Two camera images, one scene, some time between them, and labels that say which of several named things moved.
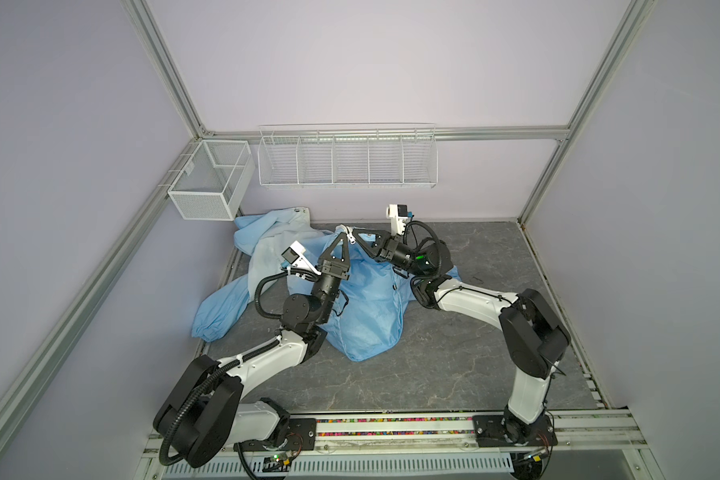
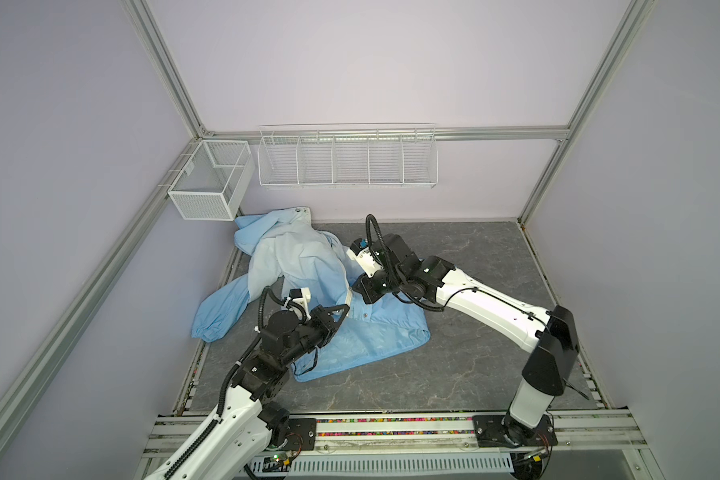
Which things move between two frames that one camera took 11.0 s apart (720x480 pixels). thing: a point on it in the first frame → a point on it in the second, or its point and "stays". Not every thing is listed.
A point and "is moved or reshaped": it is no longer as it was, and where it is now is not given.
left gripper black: (326, 263) → (322, 313)
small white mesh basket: (213, 180) stays
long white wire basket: (348, 155) stays
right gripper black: (391, 249) → (365, 285)
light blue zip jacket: (281, 252) is moved or reshaped
